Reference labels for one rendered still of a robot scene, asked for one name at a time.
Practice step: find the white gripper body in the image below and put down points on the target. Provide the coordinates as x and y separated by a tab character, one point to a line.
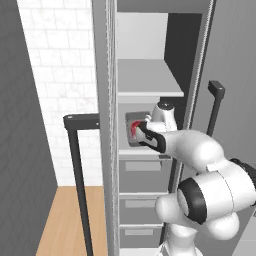
148	118

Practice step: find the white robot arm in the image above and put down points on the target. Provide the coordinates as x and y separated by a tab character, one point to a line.
206	186

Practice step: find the grey meat container with steak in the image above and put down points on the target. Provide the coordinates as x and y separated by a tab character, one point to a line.
130	133

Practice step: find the grey freezer rack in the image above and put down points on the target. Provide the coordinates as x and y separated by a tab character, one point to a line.
146	78
133	152

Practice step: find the grey freezer door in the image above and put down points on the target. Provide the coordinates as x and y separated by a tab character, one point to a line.
103	100

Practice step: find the grey freezer drawer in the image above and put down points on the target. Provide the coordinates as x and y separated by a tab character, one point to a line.
143	175
140	236
140	210

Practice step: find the grey freezer cabinet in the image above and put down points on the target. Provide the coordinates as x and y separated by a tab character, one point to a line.
143	36

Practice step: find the grey fridge door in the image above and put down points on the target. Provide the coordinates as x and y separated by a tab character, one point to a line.
233	66

